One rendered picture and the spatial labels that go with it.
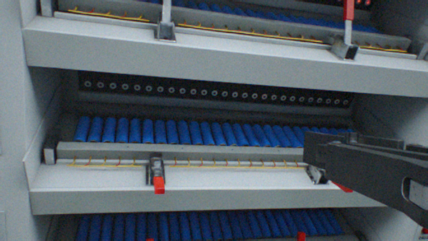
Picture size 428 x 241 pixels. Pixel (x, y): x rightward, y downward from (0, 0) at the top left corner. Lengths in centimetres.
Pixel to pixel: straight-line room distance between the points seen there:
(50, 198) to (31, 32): 21
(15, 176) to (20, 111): 8
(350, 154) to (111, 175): 35
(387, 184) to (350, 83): 35
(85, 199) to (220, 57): 26
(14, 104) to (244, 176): 33
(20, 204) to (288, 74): 40
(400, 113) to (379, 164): 50
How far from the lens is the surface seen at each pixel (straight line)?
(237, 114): 61
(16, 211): 49
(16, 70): 43
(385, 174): 18
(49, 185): 47
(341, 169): 21
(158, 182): 40
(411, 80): 58
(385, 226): 72
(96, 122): 54
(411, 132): 66
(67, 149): 49
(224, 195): 48
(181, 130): 54
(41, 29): 42
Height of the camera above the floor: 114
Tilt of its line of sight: 14 degrees down
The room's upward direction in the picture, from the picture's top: 6 degrees clockwise
